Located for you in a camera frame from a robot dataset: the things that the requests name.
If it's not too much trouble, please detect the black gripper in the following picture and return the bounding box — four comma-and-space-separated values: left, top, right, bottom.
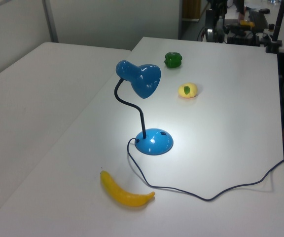
205, 0, 228, 43

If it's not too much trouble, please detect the blue gooseneck desk lamp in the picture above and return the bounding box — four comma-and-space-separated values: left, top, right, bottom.
114, 59, 174, 156

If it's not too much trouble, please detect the black electronic equipment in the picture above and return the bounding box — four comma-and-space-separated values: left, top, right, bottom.
225, 24, 260, 47

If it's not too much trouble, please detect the grey shelf with wood panel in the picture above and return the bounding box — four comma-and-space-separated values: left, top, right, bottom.
178, 0, 202, 40

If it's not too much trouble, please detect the black computer keyboard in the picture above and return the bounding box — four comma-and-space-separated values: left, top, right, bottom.
248, 9, 269, 28

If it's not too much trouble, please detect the green toy bell pepper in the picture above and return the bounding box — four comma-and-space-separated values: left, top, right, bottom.
163, 51, 183, 69

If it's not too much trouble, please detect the yellow toy peach with leaf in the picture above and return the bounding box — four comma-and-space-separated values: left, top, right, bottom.
177, 82, 198, 99

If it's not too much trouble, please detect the yellow toy banana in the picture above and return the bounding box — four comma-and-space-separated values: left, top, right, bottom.
100, 170, 156, 207

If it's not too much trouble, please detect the white plastic folding table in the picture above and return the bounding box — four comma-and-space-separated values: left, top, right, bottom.
0, 41, 133, 216

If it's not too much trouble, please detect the black camera pole with clamp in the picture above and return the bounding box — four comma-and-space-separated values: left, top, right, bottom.
266, 0, 284, 54

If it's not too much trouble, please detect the grey metal partition post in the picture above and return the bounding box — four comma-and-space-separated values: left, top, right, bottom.
42, 0, 59, 43

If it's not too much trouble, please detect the dark blue lamp cable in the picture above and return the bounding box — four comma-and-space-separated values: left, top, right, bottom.
126, 137, 284, 202

